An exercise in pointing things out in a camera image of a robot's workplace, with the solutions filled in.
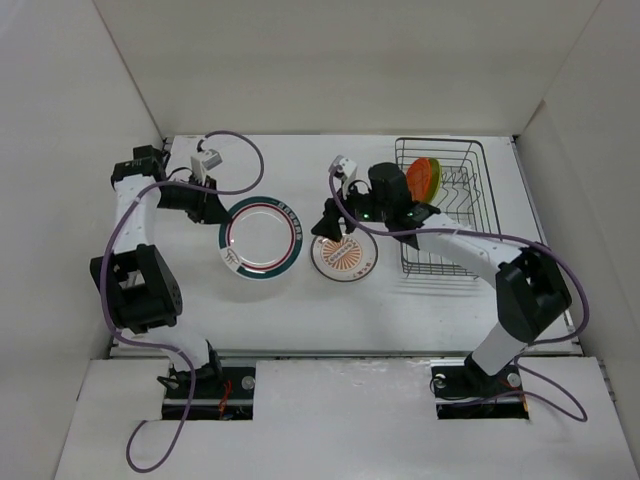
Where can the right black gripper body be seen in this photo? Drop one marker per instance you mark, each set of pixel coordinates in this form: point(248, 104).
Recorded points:
point(365, 208)

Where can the orange plastic plate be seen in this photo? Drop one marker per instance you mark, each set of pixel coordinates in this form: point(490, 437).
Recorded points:
point(418, 178)

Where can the white plate teal rim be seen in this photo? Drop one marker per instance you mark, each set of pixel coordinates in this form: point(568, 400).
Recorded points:
point(262, 240)

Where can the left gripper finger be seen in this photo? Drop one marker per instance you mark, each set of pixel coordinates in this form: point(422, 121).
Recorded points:
point(209, 184)
point(211, 211)

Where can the white plate orange sunburst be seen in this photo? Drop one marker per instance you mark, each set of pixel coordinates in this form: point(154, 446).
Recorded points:
point(351, 259)

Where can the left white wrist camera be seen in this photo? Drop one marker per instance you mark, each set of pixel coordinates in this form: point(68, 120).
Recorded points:
point(202, 162)

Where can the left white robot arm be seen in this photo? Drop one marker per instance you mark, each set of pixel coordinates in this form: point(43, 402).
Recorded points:
point(143, 296)

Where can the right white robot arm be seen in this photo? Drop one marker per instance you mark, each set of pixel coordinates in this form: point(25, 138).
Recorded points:
point(531, 293)

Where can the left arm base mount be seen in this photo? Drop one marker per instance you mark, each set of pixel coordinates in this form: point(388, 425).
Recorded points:
point(228, 399)

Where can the dark wire dish rack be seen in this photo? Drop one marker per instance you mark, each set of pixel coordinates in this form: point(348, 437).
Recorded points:
point(465, 192)

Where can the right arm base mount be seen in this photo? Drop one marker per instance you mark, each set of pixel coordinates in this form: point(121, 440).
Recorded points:
point(464, 394)

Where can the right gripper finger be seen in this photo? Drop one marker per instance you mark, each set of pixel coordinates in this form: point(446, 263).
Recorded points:
point(348, 226)
point(329, 226)

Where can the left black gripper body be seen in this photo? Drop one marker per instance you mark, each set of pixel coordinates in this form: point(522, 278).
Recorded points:
point(182, 198)

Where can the green plastic plate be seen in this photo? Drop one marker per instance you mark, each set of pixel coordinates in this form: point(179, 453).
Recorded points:
point(435, 180)

